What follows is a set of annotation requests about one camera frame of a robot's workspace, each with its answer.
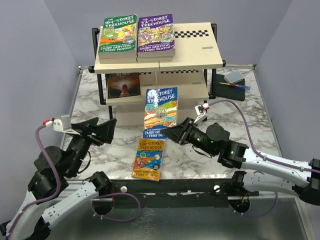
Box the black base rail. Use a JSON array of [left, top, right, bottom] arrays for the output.
[[82, 177, 261, 209]]

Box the blue 91-Storey Treehouse book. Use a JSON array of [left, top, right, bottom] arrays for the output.
[[142, 87, 178, 140]]

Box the beige three-tier shelf rack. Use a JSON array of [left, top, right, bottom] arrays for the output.
[[89, 22, 223, 127]]

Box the yellow 130-Storey Treehouse book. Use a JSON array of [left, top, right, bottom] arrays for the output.
[[131, 138, 165, 182]]

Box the lilac Treehouse book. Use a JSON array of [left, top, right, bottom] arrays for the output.
[[137, 13, 176, 58]]

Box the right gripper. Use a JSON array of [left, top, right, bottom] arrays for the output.
[[160, 116, 217, 156]]

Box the green 104-Storey Treehouse book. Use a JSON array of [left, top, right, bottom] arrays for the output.
[[97, 14, 138, 58]]

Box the grey small case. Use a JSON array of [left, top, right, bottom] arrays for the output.
[[223, 70, 245, 84]]

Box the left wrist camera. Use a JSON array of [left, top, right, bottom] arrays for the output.
[[52, 115, 72, 133]]

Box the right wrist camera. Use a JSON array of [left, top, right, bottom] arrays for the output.
[[194, 103, 210, 124]]

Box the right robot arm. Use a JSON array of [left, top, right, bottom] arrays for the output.
[[160, 118, 320, 206]]

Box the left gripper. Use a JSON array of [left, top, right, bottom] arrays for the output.
[[66, 117, 118, 177]]

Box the dark Three Days To See book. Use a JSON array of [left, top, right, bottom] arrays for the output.
[[107, 72, 141, 100]]

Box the red blue screwdriver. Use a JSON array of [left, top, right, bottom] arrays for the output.
[[219, 82, 251, 91]]

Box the purple 117-Storey Treehouse book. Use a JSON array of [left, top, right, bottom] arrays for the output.
[[136, 56, 174, 63]]

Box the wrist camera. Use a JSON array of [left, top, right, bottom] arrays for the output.
[[194, 103, 210, 124], [52, 115, 72, 133]]

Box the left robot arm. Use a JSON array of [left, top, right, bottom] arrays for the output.
[[0, 115, 117, 240]]

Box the black box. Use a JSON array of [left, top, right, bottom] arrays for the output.
[[213, 74, 246, 102]]

